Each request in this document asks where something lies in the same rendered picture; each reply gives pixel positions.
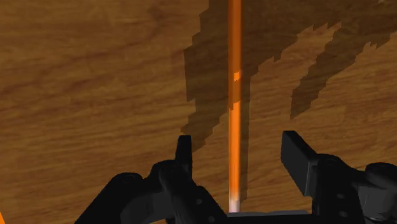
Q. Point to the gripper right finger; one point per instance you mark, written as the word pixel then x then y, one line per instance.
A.
pixel 335 186

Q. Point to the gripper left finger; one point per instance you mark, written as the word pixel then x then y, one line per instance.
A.
pixel 169 189

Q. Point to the orange pencil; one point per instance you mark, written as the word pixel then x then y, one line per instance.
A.
pixel 234 124

